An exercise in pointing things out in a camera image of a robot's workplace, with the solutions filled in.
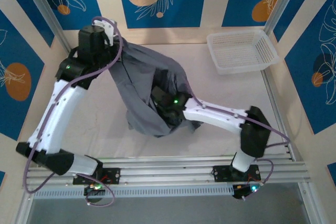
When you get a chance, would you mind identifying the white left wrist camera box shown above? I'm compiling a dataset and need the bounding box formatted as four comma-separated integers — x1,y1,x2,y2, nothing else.
92,18,118,47

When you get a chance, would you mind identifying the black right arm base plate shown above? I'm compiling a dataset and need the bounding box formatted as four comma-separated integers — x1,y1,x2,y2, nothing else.
211,165,261,183

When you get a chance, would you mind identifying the grey t-shirt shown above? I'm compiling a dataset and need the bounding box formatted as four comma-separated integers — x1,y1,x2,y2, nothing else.
109,39,203,138

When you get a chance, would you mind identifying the black controller board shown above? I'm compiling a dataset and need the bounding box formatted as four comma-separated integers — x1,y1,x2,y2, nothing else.
83,184,108,204
232,184,261,200

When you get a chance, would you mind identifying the aluminium corner post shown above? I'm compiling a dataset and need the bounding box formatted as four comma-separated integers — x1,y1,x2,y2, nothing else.
19,0,77,56
263,0,301,35

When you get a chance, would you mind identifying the grey slotted cable duct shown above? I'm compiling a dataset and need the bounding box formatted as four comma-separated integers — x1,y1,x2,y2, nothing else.
33,184,236,199

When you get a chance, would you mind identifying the aluminium rail frame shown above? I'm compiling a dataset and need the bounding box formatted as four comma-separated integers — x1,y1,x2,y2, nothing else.
21,155,313,190

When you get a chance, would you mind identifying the white plastic mesh basket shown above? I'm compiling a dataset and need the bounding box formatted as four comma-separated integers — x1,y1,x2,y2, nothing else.
206,29,279,76

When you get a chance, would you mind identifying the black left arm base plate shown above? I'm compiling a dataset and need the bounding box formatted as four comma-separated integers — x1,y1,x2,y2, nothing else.
72,167,121,185

